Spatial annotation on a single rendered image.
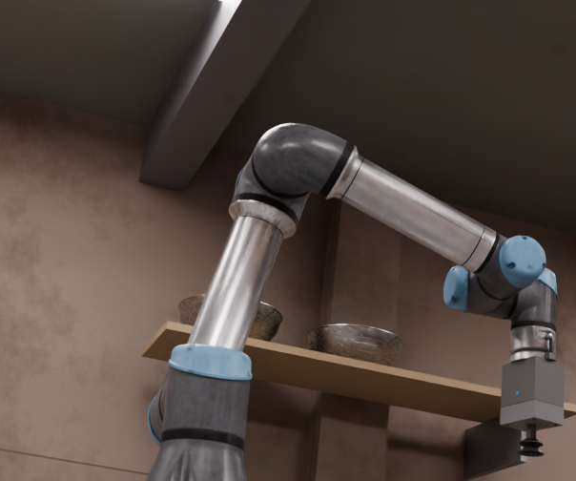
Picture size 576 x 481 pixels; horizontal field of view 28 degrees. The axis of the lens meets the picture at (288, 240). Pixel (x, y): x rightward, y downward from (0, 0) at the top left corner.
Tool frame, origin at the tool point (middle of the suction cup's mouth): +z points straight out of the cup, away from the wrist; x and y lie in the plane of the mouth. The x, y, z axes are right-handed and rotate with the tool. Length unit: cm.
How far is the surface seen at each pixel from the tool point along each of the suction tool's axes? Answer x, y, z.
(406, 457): -164, 266, -66
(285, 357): -79, 230, -83
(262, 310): -67, 229, -99
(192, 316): -45, 245, -94
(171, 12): -1, 203, -192
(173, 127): -22, 237, -165
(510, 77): -125, 157, -191
